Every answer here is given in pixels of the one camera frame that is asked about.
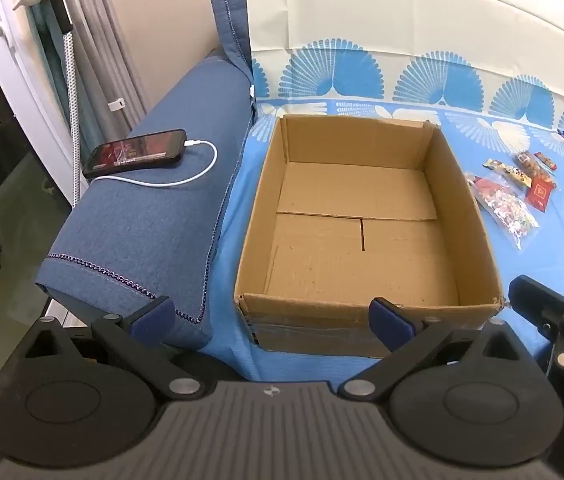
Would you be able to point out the clear nut packet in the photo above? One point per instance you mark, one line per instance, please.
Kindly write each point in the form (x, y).
(527, 161)

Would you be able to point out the teal curtain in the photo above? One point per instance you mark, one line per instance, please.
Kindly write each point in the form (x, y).
(46, 50)

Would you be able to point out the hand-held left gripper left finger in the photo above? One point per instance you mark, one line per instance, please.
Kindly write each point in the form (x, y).
(154, 320)

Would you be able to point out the denim blue pillow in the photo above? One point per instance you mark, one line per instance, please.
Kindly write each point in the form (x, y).
(136, 235)

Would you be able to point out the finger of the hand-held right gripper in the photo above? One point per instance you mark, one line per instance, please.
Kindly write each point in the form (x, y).
(552, 310)

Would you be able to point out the red gold snack bar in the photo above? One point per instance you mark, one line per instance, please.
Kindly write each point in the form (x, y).
(547, 161)

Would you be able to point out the blue stitched pillow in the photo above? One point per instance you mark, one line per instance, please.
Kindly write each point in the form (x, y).
(229, 20)

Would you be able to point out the clear colourful candy bag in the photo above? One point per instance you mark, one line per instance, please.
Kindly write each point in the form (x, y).
(504, 207)

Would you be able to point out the white curtain clip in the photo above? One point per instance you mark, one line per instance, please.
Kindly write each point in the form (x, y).
(115, 104)

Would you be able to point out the grey curtain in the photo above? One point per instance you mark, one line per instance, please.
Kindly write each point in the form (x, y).
(106, 35)

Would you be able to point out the white window frame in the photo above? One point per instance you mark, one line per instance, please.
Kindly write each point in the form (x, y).
(6, 60)

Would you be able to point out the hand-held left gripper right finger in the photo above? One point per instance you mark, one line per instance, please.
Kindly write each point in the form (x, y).
(387, 322)

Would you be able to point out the red square packet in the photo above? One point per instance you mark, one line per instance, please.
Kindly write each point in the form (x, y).
(541, 195)

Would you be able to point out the black smartphone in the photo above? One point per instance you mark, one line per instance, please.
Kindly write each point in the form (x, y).
(134, 152)

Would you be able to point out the brown cardboard box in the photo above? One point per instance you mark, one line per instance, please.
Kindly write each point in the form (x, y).
(362, 195)

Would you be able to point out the yellow snack packet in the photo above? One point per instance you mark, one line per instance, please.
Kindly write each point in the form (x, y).
(497, 165)

